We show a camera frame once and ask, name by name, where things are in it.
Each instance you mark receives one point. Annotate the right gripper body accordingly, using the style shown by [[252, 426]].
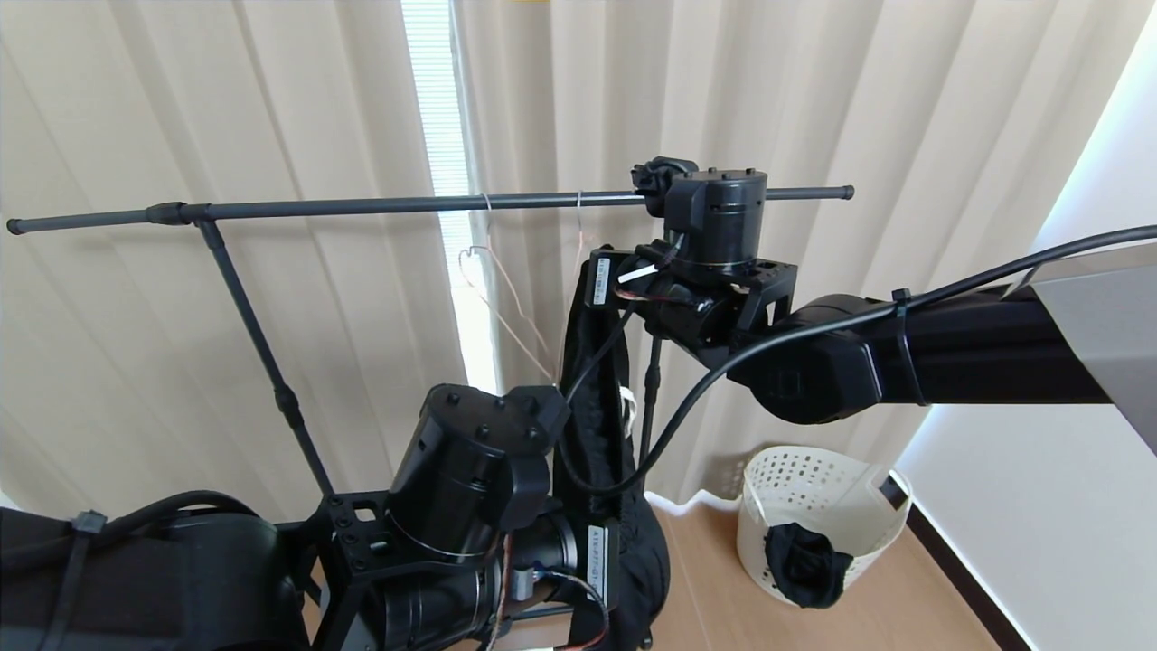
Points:
[[673, 312]]

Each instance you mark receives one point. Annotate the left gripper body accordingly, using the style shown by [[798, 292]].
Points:
[[542, 579]]

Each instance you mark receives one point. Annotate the black shorts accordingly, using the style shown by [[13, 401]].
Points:
[[597, 425]]

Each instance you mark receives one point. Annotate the pink clothes hanger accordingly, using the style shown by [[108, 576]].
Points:
[[506, 312], [579, 226]]

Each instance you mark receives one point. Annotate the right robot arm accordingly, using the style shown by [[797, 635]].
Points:
[[949, 353]]

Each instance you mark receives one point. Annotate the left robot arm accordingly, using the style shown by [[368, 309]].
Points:
[[136, 579]]

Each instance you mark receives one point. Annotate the white laundry basket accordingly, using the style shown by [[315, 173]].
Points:
[[841, 488]]

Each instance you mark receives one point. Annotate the black clothes rack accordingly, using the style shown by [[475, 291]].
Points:
[[316, 207]]

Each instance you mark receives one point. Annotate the black garment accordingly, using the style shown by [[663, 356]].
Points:
[[804, 565]]

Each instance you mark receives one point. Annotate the beige curtain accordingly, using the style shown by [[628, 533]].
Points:
[[181, 108], [859, 90]]

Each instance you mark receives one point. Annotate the window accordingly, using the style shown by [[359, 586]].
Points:
[[434, 90]]

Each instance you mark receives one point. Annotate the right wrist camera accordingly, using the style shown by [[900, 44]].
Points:
[[660, 176]]

